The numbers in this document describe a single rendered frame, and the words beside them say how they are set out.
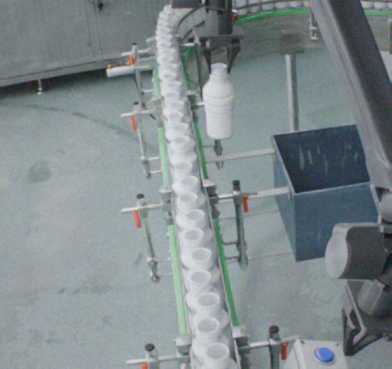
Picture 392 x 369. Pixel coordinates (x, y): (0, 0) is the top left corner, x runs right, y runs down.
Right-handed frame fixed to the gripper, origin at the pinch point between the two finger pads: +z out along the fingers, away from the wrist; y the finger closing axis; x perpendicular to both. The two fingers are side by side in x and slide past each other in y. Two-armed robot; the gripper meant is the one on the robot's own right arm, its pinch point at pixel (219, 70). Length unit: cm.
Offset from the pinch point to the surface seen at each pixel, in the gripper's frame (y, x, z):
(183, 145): 8.1, 1.2, 17.0
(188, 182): 8.7, 14.9, 18.1
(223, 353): 10, 63, 19
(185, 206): 10.4, 24.0, 17.9
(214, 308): 10, 54, 18
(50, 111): 65, -275, 136
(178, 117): 7.3, -13.5, 17.4
